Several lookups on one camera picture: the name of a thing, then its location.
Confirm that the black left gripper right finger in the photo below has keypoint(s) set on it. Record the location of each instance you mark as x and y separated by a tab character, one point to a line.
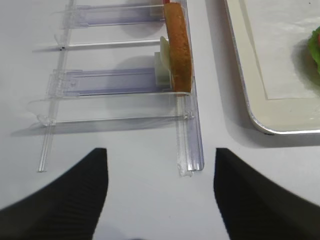
253	207

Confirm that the red tomato slice on burger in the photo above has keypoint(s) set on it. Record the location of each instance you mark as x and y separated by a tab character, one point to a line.
318	37

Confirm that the red tomato slice in rack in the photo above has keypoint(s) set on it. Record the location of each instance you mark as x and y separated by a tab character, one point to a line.
166	1

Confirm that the green lettuce on burger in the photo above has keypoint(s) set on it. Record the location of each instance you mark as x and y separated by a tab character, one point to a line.
314	51

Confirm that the white metal tray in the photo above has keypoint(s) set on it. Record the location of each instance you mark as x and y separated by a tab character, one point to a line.
280	81

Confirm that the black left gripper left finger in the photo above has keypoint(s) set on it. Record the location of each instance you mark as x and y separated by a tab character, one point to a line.
68	208

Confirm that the clear acrylic left rack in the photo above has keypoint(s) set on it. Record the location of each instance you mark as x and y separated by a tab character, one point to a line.
97	58

